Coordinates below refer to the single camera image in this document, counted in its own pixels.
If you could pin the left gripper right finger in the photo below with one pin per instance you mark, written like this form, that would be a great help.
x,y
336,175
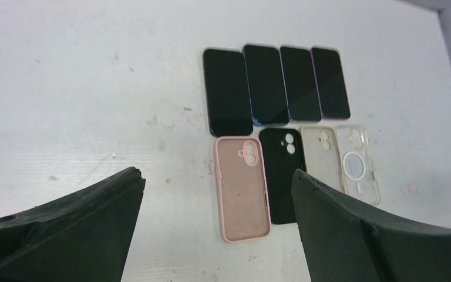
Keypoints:
x,y
345,239

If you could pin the clear phone case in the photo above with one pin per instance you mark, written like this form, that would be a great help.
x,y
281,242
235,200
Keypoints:
x,y
358,172

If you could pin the phone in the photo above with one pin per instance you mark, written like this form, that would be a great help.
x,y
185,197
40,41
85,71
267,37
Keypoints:
x,y
330,83
266,85
228,100

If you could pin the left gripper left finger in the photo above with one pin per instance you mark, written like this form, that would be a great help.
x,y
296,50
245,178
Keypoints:
x,y
83,236

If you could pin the black phone case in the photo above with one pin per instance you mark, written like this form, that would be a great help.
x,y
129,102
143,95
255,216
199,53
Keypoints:
x,y
283,154

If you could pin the black smartphone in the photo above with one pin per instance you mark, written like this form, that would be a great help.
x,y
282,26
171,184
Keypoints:
x,y
300,85

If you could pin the beige phone case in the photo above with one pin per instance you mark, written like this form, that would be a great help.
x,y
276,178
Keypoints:
x,y
321,155

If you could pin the pink phone case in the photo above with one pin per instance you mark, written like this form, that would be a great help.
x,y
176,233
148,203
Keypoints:
x,y
243,204

